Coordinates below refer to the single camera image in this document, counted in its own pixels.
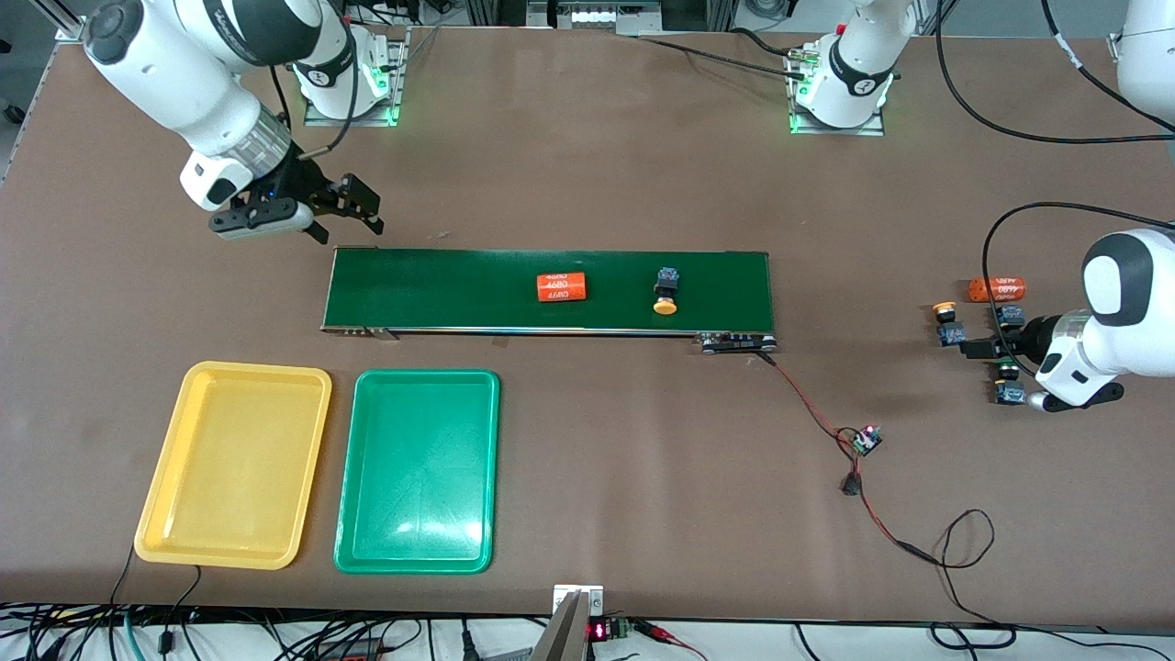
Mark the orange 4680 cylinder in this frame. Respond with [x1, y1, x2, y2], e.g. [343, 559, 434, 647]
[536, 272, 589, 303]
[970, 276, 1027, 305]

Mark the green conveyor belt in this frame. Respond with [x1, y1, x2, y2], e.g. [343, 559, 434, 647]
[320, 245, 779, 354]

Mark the yellow plastic tray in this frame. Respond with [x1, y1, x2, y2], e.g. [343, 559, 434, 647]
[134, 361, 333, 571]

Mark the green plastic tray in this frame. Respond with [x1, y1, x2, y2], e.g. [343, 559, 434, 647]
[333, 369, 501, 576]

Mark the red clip lead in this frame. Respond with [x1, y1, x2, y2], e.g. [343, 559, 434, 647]
[633, 620, 708, 661]

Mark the grey metal bar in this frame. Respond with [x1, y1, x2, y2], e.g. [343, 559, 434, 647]
[528, 590, 593, 661]

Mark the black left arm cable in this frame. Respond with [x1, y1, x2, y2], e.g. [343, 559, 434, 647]
[934, 0, 1175, 354]

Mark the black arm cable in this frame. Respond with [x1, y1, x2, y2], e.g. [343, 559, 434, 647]
[271, 37, 361, 162]
[934, 0, 1175, 354]

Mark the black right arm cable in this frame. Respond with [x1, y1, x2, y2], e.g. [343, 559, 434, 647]
[271, 37, 361, 162]

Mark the black looped power cable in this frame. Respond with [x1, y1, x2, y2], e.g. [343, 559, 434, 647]
[904, 508, 1175, 655]

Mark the red and black wire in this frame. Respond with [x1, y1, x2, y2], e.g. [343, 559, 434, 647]
[757, 352, 937, 563]

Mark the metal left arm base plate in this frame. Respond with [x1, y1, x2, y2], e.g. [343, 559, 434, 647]
[787, 46, 888, 137]

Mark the white device on frame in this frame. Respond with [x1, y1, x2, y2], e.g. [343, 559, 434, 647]
[528, 0, 664, 30]

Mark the long black table cable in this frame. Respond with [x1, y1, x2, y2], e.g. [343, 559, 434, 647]
[636, 26, 813, 82]

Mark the thin black cable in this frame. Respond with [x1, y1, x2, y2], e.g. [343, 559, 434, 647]
[108, 542, 139, 609]

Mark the black cable with plug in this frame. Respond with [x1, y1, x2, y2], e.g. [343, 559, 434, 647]
[163, 565, 203, 655]

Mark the small aluminium bracket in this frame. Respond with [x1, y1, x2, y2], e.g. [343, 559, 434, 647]
[552, 584, 606, 618]

